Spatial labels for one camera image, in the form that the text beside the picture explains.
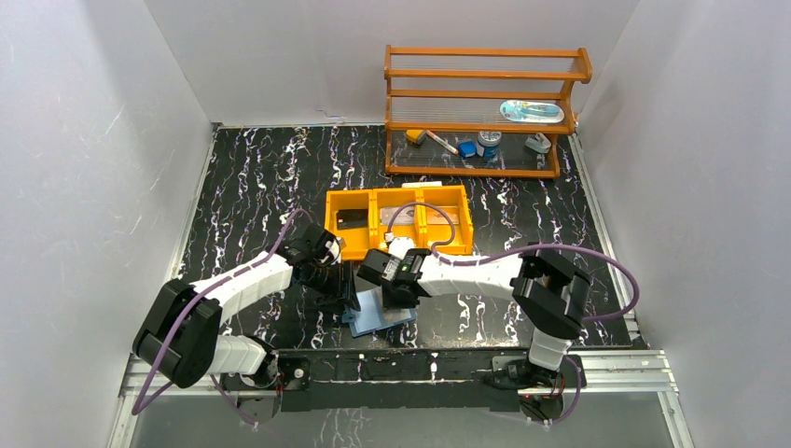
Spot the blue card holder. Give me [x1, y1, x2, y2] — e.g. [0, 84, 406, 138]
[341, 288, 417, 338]

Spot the yellow three-compartment bin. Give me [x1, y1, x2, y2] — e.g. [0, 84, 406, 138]
[325, 185, 474, 261]

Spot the orange wooden shelf rack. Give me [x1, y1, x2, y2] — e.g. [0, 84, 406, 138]
[383, 45, 593, 178]

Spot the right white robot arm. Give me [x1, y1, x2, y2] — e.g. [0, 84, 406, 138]
[357, 245, 591, 386]

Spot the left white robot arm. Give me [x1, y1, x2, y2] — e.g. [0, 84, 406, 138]
[132, 223, 360, 388]

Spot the black credit card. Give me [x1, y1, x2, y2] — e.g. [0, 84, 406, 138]
[336, 209, 368, 230]

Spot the silver credit card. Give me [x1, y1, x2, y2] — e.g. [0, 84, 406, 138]
[379, 205, 415, 227]

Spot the white rectangular box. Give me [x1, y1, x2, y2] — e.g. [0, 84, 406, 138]
[401, 181, 443, 189]

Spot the yellow sponge block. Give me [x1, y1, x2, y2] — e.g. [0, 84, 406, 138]
[405, 130, 427, 147]

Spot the white marker pen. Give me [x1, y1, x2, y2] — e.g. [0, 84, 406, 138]
[425, 130, 459, 155]

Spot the blue small box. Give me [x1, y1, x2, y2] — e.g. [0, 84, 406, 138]
[457, 140, 478, 159]

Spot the grey tape dispenser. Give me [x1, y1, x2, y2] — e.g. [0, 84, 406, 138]
[525, 133, 552, 154]

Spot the blue blister pack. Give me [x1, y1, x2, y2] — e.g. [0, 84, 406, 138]
[499, 100, 565, 124]

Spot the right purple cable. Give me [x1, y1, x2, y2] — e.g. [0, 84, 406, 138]
[383, 202, 642, 427]

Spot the purple cable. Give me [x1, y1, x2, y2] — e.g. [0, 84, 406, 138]
[383, 202, 642, 427]
[131, 208, 313, 427]

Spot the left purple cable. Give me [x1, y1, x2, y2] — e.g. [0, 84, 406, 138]
[131, 208, 313, 427]

